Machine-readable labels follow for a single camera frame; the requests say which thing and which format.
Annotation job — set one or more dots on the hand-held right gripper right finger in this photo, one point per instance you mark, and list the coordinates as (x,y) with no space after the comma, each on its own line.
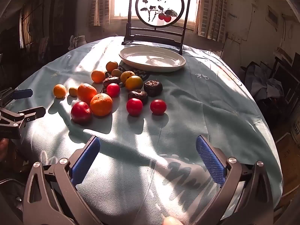
(211,161)

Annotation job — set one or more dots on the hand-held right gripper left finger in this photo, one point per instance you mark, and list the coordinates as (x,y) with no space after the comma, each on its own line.
(85,163)

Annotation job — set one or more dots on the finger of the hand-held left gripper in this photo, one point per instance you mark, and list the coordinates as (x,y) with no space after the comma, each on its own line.
(28,114)
(22,93)

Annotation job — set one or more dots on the small orange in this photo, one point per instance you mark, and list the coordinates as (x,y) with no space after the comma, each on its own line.
(59,91)
(98,76)

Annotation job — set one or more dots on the large dark red plum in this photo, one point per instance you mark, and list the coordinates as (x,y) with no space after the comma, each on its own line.
(81,112)

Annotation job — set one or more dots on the large orange tangerine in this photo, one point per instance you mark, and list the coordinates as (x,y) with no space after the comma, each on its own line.
(101,104)

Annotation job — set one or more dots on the yellow-orange plum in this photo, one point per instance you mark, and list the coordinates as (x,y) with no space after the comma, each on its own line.
(134,83)

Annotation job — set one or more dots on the white oval plate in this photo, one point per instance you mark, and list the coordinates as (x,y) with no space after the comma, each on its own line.
(140,58)

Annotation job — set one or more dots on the person's left hand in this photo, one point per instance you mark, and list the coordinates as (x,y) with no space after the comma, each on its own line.
(3,148)

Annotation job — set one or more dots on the person's right hand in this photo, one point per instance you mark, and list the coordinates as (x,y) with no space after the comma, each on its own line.
(172,220)

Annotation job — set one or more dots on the light blue printed tablecloth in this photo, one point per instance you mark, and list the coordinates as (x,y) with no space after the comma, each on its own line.
(187,98)

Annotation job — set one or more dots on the red tomato on table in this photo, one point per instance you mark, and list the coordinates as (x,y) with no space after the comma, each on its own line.
(113,90)

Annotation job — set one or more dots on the white pitcher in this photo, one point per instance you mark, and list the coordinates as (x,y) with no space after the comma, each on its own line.
(80,41)

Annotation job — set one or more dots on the white printed bucket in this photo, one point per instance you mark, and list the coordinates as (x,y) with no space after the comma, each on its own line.
(295,129)

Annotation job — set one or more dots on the yellow-orange orange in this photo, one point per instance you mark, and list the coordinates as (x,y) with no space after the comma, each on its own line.
(111,66)

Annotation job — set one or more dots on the small brown kiwi fruit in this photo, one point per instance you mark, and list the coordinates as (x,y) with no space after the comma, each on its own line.
(116,72)

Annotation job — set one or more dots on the grey cloth pile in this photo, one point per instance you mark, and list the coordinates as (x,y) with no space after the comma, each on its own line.
(260,79)

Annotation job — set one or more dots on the yellow spotted pear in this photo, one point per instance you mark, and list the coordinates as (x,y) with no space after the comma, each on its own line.
(126,75)

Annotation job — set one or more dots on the checked curtain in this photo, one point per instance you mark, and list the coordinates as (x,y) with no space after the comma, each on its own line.
(212,7)
(99,3)

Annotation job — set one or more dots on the bright window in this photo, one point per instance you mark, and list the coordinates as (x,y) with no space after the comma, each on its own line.
(119,0)

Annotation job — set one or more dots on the black frame stack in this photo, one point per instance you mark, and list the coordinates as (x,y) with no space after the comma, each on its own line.
(287,75)

